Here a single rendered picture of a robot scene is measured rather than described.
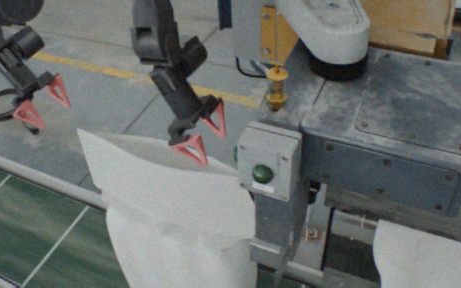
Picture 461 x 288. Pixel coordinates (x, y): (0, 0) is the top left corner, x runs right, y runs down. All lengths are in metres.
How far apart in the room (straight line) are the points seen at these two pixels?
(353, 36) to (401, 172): 0.19
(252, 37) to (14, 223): 1.23
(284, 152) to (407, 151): 0.15
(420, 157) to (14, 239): 1.54
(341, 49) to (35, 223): 1.46
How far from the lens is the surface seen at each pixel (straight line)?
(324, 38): 0.71
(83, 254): 1.77
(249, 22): 1.07
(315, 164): 0.70
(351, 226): 1.36
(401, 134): 0.67
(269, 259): 0.88
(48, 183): 2.04
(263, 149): 0.64
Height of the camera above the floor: 1.76
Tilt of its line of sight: 39 degrees down
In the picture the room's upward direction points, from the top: 9 degrees counter-clockwise
